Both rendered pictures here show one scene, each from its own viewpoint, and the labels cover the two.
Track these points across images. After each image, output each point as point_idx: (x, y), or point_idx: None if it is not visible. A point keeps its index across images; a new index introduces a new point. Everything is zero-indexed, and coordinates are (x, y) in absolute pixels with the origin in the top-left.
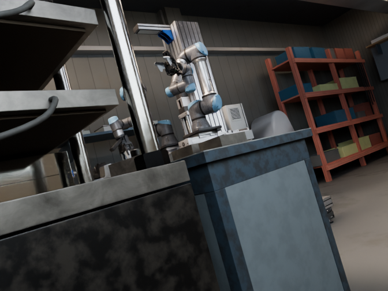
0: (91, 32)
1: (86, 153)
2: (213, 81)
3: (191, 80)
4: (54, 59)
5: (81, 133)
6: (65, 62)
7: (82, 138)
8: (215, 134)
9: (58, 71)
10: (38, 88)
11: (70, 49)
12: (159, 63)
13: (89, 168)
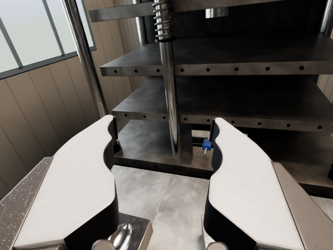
0: (109, 76)
1: (170, 137)
2: None
3: None
4: None
5: (169, 124)
6: (148, 75)
7: (169, 127)
8: None
9: (163, 75)
10: (195, 75)
11: (130, 76)
12: (213, 154)
13: (171, 145)
